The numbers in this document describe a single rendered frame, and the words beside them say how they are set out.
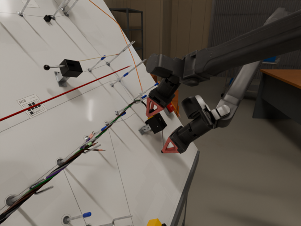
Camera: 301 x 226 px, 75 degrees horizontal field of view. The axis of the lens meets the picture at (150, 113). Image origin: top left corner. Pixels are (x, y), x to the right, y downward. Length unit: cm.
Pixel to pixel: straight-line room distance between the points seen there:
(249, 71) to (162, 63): 32
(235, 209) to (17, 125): 185
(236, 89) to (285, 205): 171
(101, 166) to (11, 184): 21
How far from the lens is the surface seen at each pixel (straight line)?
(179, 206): 79
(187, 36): 674
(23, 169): 48
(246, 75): 74
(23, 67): 58
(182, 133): 66
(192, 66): 55
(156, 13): 564
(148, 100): 64
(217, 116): 63
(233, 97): 68
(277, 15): 93
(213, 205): 203
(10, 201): 45
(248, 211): 208
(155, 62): 56
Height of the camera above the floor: 145
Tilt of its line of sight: 23 degrees down
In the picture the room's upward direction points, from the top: straight up
